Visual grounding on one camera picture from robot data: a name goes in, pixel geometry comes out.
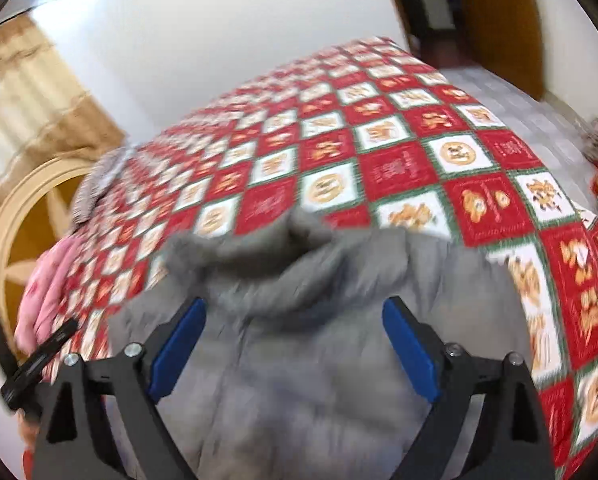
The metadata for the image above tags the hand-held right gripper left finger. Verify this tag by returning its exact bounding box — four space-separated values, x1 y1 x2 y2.
31 297 207 480

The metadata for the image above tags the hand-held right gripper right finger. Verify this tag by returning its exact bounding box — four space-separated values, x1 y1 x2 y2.
381 296 555 480

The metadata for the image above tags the grey puffer jacket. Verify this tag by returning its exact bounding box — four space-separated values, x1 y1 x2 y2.
106 210 532 480

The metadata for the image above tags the cream round wooden headboard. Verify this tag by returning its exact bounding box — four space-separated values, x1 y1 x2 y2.
0 152 97 341

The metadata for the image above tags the grey cloth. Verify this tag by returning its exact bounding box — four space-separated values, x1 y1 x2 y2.
71 147 130 223

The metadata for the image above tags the red checkered printed blanket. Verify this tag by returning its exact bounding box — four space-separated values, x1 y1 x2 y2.
21 35 598 480

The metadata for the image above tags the beige curtain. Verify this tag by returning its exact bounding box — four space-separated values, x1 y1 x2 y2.
0 12 127 221

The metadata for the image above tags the brown wooden door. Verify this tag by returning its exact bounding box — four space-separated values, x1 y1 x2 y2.
449 0 545 101

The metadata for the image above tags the dark wooden door frame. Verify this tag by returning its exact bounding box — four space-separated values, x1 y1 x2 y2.
379 0 462 61

